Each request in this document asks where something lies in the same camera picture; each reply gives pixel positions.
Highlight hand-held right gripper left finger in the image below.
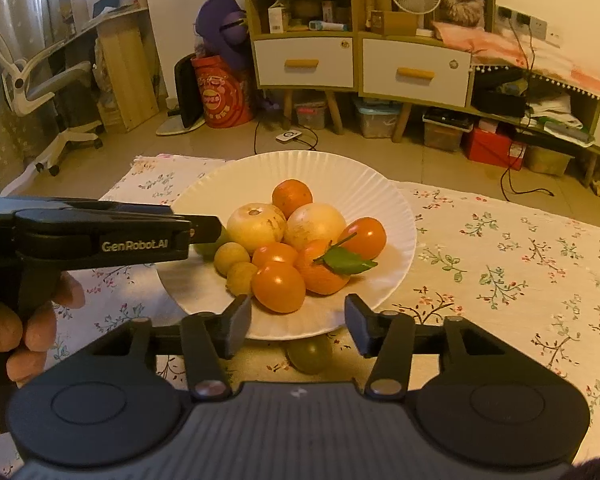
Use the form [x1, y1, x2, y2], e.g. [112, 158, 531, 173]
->
[87, 294, 253, 401]

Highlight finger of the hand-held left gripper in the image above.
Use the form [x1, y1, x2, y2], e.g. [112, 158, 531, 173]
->
[187, 215, 224, 246]

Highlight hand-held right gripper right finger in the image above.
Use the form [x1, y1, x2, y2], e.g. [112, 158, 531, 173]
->
[344, 293, 506, 396]

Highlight green round fruit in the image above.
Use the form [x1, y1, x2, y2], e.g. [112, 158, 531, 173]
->
[286, 335, 334, 375]
[194, 227, 232, 262]

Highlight small yellow round fruit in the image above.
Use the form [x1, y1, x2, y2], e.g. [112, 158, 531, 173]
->
[214, 242, 252, 277]
[226, 261, 258, 297]

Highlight orange persimmon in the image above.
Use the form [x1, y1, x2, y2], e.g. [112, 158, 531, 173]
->
[340, 216, 387, 261]
[251, 242, 299, 268]
[251, 261, 307, 314]

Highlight orange mandarin with green leaf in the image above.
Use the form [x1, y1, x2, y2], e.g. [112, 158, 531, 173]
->
[294, 232, 379, 296]

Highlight white ribbed plate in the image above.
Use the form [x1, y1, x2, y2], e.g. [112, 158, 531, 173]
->
[157, 151, 418, 341]

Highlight person's left hand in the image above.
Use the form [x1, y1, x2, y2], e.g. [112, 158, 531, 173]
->
[0, 272, 86, 383]

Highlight round yellow pear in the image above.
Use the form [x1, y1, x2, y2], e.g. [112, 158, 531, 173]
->
[284, 203, 348, 252]
[226, 202, 287, 255]

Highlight red printed bag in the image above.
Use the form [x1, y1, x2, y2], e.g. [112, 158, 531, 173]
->
[191, 55, 255, 128]

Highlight black panel with white base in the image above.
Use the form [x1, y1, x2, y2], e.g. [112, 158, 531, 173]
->
[156, 54, 207, 136]

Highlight small clear storage bin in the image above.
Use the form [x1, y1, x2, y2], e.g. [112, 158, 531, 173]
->
[295, 102, 328, 131]

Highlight floral tablecloth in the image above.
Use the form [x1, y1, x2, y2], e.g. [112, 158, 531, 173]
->
[0, 154, 600, 480]

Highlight white grey office chair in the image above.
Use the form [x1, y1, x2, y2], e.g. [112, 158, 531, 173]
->
[0, 10, 106, 177]

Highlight light wooden desk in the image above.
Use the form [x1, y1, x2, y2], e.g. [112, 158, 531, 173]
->
[67, 7, 161, 134]

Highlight white cabinet drawer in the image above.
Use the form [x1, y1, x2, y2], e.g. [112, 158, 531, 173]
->
[254, 38, 355, 88]
[362, 39, 471, 107]

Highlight purple plush toy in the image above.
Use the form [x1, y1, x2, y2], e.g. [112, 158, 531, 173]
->
[195, 0, 251, 73]

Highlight clear bin with teal lid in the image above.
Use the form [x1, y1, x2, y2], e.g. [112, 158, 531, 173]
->
[355, 100, 401, 138]

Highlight low wooden drawer cabinet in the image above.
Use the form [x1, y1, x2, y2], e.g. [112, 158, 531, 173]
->
[358, 30, 475, 143]

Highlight clear bin with black lid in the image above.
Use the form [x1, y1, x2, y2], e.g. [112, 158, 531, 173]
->
[423, 110, 473, 152]

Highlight red cardboard box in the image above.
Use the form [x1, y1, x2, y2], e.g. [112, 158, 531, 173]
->
[462, 127, 527, 170]

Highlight white carton box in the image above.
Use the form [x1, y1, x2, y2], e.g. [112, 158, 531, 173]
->
[268, 2, 291, 35]

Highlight tall wooden shelf cabinet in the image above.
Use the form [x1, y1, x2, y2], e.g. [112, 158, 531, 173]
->
[241, 0, 359, 133]

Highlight beige storage bin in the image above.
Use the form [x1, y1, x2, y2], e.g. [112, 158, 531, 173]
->
[524, 142, 573, 176]

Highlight brown cardboard box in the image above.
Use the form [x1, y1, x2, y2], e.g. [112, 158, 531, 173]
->
[370, 10, 418, 36]

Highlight folded white clothes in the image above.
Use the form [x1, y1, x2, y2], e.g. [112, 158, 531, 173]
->
[529, 95, 593, 133]

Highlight pink fringed cloth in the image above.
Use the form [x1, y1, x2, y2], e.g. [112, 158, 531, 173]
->
[437, 22, 600, 107]

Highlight black floor cable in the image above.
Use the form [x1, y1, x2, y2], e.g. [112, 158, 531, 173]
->
[253, 115, 317, 155]
[500, 165, 553, 202]

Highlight white wall sockets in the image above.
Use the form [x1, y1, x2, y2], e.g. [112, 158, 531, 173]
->
[497, 6, 563, 43]

